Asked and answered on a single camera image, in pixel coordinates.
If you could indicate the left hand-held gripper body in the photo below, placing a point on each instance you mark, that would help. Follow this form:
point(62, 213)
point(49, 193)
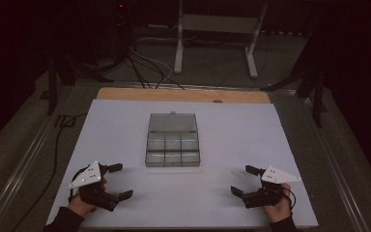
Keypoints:
point(93, 193)

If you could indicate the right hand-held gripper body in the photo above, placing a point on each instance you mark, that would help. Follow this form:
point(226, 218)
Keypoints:
point(264, 198)

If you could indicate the clear plastic compartment box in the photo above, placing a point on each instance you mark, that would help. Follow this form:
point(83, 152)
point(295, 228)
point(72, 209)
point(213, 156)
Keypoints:
point(173, 141)

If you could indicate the person's left hand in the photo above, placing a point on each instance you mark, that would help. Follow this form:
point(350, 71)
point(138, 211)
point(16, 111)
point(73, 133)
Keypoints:
point(80, 206)

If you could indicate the person's right hand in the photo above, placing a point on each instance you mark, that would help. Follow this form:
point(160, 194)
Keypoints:
point(281, 211)

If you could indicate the white table cover sheet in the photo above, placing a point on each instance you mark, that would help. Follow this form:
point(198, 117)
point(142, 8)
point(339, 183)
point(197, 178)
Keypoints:
point(116, 135)

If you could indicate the black tripod stand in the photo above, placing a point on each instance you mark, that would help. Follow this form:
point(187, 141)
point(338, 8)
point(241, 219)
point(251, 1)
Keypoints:
point(318, 96)
point(52, 83)

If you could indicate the white metal stand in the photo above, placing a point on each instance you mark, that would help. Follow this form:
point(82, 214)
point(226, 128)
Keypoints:
point(219, 24)

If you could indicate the metal floor rail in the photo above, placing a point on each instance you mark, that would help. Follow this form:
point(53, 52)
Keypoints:
point(19, 180)
point(338, 167)

